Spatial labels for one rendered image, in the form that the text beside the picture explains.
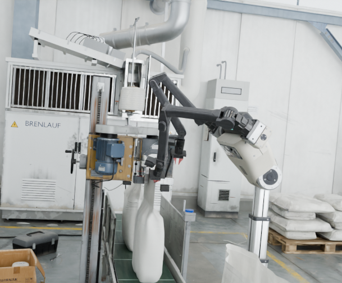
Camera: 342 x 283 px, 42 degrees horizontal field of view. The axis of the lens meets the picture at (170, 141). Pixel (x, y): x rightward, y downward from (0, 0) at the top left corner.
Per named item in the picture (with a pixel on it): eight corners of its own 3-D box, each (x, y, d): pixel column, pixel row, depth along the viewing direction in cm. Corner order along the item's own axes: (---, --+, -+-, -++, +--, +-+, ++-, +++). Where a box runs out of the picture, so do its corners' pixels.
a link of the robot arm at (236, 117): (242, 124, 229) (245, 118, 232) (227, 113, 227) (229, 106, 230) (232, 132, 236) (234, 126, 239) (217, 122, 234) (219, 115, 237)
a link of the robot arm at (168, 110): (153, 110, 241) (159, 98, 247) (158, 128, 251) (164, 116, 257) (233, 119, 226) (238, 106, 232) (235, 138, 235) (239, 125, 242)
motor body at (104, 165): (118, 176, 294) (120, 139, 293) (94, 175, 291) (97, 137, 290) (115, 173, 309) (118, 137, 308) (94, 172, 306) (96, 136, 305)
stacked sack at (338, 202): (367, 214, 557) (368, 202, 556) (336, 213, 548) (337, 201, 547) (337, 203, 622) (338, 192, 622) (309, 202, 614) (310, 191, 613)
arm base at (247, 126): (254, 120, 239) (241, 138, 238) (242, 112, 237) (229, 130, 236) (260, 121, 230) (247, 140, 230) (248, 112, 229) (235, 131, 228)
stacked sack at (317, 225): (333, 234, 538) (335, 222, 537) (284, 233, 522) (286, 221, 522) (314, 225, 579) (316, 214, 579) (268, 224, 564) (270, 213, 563)
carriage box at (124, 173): (132, 181, 316) (135, 137, 315) (83, 178, 309) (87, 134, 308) (128, 176, 340) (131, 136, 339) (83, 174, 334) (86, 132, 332)
